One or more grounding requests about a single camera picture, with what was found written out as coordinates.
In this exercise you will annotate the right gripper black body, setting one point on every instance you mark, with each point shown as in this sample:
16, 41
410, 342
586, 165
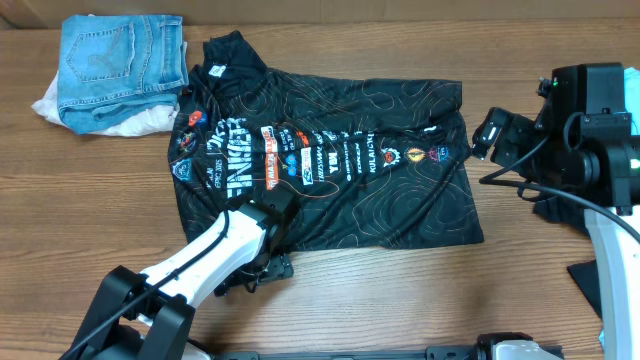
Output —
518, 136

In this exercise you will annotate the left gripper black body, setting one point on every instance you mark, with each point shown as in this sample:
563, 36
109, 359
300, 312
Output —
265, 269

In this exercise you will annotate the black orange-patterned cycling jersey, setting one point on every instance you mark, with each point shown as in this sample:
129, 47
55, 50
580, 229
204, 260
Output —
376, 162

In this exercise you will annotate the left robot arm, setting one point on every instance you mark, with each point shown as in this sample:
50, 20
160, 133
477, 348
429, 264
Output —
148, 315

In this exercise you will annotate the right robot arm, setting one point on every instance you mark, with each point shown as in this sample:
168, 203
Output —
581, 156

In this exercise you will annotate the plain black garment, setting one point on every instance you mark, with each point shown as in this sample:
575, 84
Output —
583, 269

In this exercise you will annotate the light blue t-shirt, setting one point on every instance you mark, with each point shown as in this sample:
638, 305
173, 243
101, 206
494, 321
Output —
632, 97

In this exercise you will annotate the folded blue denim jeans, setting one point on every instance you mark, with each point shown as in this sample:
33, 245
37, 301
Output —
140, 24

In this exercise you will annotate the folded white cloth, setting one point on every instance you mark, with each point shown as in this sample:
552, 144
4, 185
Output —
145, 122

